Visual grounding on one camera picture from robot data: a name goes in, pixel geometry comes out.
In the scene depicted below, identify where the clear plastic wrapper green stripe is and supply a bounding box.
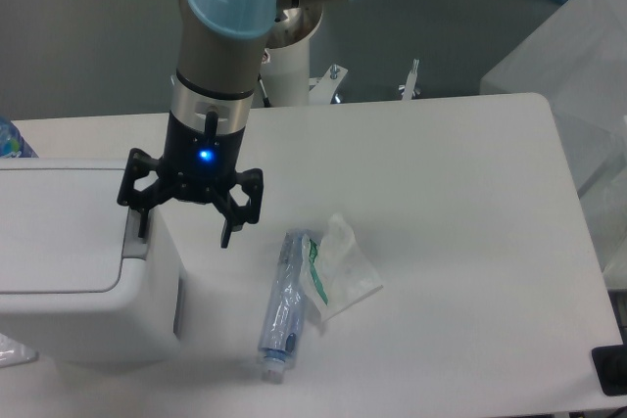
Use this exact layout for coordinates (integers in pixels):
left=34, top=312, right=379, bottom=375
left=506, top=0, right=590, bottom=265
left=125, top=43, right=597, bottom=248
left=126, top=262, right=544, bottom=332
left=299, top=213, right=383, bottom=324

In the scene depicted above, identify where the white metal mounting bracket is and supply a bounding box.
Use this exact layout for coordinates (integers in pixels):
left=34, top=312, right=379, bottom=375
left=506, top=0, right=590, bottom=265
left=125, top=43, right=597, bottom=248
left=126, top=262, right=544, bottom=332
left=309, top=64, right=349, bottom=105

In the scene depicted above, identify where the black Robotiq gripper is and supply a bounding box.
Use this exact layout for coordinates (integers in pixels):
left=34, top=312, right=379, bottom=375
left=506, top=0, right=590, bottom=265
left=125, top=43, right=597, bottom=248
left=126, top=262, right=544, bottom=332
left=116, top=112, right=265, bottom=250

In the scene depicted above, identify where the crushed clear plastic bottle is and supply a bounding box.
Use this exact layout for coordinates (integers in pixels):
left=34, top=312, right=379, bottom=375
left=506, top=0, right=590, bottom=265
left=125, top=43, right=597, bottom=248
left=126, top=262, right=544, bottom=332
left=258, top=229, right=320, bottom=384

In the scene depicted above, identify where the blue water bottle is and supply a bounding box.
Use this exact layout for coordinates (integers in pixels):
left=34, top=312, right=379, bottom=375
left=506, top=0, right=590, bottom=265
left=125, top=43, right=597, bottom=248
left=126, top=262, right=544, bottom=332
left=0, top=117, right=38, bottom=159

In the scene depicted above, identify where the silver clamp bolt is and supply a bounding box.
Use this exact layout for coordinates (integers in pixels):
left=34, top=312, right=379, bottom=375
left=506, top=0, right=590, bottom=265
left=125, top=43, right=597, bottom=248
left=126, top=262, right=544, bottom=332
left=399, top=59, right=420, bottom=101

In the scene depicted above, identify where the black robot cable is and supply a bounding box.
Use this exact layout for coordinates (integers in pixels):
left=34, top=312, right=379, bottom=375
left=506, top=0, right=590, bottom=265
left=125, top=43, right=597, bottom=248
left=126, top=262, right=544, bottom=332
left=257, top=72, right=272, bottom=109

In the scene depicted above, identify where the white trash can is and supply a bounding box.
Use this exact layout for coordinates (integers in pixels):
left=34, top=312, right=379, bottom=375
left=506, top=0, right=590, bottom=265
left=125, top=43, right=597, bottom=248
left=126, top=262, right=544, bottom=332
left=1, top=158, right=186, bottom=363

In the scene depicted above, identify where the crumpled clear plastic bag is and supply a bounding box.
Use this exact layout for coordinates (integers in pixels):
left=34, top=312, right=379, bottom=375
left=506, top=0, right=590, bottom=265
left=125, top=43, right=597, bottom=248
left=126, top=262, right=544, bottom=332
left=0, top=335, right=39, bottom=368

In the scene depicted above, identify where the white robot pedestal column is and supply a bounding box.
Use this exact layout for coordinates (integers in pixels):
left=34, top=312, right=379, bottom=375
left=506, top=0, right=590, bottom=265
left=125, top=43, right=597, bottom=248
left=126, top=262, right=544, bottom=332
left=253, top=5, right=323, bottom=108

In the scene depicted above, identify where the black device at table edge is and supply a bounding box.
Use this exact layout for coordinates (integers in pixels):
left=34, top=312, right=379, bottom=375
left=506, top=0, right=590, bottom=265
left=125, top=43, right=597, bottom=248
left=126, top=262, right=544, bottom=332
left=592, top=345, right=626, bottom=396

